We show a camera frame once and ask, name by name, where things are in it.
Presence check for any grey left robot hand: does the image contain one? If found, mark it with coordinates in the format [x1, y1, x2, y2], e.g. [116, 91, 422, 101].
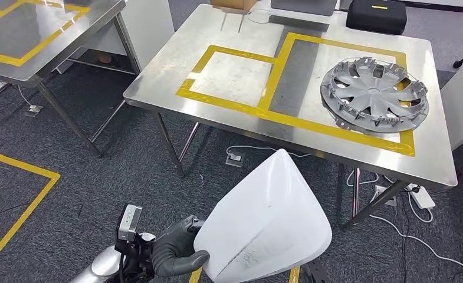
[152, 215, 211, 278]

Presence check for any white moulded part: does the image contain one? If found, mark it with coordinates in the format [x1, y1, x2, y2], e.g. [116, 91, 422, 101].
[193, 149, 333, 283]

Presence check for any steel workbench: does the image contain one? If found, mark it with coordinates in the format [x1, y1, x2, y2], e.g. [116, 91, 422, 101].
[122, 3, 459, 232]
[0, 0, 142, 159]

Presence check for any silver floor socket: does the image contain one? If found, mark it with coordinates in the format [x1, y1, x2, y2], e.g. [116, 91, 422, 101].
[25, 104, 44, 118]
[373, 185, 398, 207]
[225, 152, 246, 169]

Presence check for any yellow floor tape square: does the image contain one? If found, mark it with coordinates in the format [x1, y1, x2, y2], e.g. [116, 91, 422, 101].
[0, 154, 61, 260]
[188, 265, 301, 283]

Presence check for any yellow tape bench outline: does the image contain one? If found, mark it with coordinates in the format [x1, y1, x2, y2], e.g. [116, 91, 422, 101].
[175, 32, 416, 158]
[0, 0, 91, 67]

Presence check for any cardboard box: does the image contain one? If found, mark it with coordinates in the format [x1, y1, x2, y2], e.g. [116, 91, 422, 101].
[210, 0, 258, 15]

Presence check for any silver wheel hubcap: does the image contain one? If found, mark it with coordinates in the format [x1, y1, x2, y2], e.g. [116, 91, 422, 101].
[320, 56, 430, 135]

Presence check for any black hard case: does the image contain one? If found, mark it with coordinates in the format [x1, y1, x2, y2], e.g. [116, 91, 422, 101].
[345, 0, 408, 36]

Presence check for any black left camera bracket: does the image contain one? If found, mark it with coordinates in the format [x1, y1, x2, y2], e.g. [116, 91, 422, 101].
[114, 230, 156, 283]

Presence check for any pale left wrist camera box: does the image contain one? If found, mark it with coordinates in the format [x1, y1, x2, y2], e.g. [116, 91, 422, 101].
[116, 204, 143, 242]

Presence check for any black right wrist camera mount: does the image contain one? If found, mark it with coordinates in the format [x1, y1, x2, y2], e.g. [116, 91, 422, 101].
[305, 259, 334, 283]

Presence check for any thin black floor cable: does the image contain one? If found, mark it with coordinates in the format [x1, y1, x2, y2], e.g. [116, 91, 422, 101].
[0, 203, 31, 221]

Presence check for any white cable tangle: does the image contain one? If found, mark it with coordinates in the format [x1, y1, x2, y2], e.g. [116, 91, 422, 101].
[346, 169, 380, 187]

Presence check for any long white cable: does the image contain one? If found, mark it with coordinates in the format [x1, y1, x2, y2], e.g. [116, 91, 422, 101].
[370, 191, 463, 280]

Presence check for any long black cable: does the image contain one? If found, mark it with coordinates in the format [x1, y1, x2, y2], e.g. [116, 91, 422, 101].
[398, 193, 412, 283]

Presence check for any clear wire loop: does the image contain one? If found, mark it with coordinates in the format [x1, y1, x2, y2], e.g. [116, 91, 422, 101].
[247, 8, 280, 25]

